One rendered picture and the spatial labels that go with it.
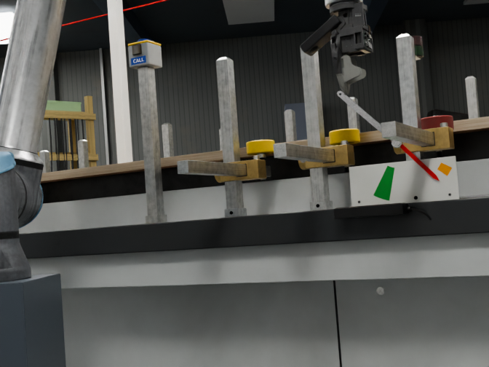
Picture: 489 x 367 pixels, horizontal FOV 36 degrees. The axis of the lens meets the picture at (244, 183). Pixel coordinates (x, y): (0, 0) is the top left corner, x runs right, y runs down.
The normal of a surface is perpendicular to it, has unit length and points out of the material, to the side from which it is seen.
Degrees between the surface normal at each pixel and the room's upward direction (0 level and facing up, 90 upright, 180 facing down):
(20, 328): 90
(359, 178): 90
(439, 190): 90
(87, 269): 90
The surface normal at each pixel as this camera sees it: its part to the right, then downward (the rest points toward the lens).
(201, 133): -0.04, -0.05
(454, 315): -0.47, -0.01
